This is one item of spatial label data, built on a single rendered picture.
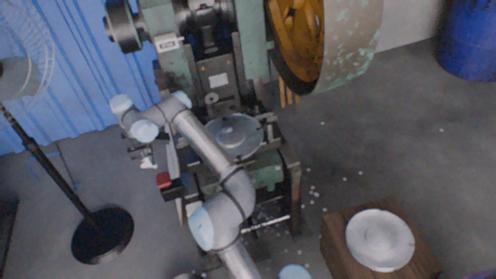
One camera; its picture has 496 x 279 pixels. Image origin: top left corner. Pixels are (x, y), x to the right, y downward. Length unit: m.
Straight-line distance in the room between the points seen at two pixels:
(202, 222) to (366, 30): 0.73
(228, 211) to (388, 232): 0.94
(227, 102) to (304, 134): 1.27
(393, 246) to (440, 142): 1.17
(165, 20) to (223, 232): 0.69
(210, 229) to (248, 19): 0.71
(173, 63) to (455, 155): 1.99
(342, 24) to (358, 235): 1.02
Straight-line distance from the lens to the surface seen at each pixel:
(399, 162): 2.59
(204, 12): 1.30
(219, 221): 1.07
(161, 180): 1.57
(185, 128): 1.19
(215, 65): 1.42
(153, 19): 1.25
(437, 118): 2.96
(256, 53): 1.39
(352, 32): 1.15
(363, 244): 1.77
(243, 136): 1.60
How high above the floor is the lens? 1.93
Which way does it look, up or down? 46 degrees down
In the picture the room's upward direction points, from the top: 9 degrees counter-clockwise
